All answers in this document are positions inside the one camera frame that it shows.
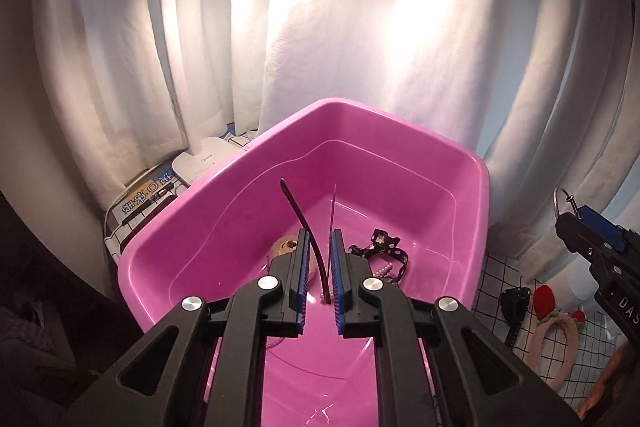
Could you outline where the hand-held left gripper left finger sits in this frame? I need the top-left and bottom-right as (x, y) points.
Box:
(65, 228), (311, 427)

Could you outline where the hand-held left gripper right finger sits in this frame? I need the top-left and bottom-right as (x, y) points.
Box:
(330, 228), (582, 427)

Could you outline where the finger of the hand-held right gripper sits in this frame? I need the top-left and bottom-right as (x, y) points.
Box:
(577, 206), (640, 254)
(555, 212), (608, 269)

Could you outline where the beige plush keychain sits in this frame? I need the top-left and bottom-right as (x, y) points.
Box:
(270, 234), (301, 269)

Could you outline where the metal ring bangle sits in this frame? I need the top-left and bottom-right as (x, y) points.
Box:
(553, 187), (581, 222)

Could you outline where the black polka dot hair bow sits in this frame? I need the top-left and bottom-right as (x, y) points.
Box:
(350, 228), (410, 284)

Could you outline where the thin dark headband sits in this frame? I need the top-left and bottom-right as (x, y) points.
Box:
(279, 178), (337, 305)

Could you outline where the pink plastic tub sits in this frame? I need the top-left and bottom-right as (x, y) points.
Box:
(117, 97), (491, 427)

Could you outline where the person's right hand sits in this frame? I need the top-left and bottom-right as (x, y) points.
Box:
(590, 339), (640, 415)

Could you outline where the white black grid tablecloth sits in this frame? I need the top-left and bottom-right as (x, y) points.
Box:
(472, 247), (640, 413)

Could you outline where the pink fluffy strawberry headband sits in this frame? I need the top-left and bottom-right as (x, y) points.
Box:
(525, 284), (608, 390)

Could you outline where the cream curtain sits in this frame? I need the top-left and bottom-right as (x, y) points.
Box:
(480, 0), (640, 303)

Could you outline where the white desk lamp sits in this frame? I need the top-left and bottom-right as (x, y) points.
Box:
(150, 0), (281, 188)

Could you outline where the blue yellow printed box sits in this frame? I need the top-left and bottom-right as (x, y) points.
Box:
(107, 164), (188, 240)

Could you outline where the white sheer curtain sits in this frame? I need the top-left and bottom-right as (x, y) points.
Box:
(0, 0), (501, 212)

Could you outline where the dark cloth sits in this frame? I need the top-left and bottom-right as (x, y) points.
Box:
(0, 192), (131, 427)

